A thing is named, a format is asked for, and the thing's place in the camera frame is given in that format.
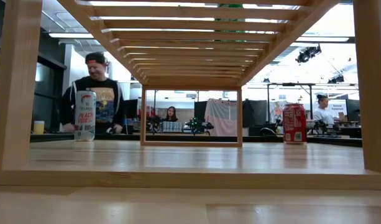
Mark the red Coca-Cola can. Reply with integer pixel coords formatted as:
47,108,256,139
282,103,308,145

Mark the white Celsius can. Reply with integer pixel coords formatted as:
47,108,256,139
73,90,97,142

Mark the green Sprite can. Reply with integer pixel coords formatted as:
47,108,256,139
215,2,244,43

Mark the wooden slatted shelf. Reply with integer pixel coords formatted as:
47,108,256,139
0,0,381,191

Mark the background robot rig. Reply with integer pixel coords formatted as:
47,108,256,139
313,118,343,138
146,115,163,134
185,117,215,136

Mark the person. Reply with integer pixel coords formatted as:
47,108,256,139
163,106,179,123
313,94,342,125
58,52,126,135

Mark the pink cloth cover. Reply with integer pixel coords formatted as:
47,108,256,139
204,98,249,137

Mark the black cloth partition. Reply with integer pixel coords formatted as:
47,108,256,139
242,98,269,128

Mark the colourful patterned cloth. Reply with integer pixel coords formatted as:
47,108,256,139
269,100,284,125

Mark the ceiling light panel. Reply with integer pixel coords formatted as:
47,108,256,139
295,36,350,43
48,32,94,39

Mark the white equipment sign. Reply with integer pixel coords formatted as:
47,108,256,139
328,100,348,122

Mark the yellow cup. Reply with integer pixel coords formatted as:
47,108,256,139
33,120,45,135

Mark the black gantry frame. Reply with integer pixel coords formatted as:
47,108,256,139
266,82,316,121

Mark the black ceiling camera rig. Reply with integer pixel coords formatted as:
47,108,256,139
327,73,346,84
295,44,323,64

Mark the black table edge rail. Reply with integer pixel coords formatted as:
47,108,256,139
29,133,363,148

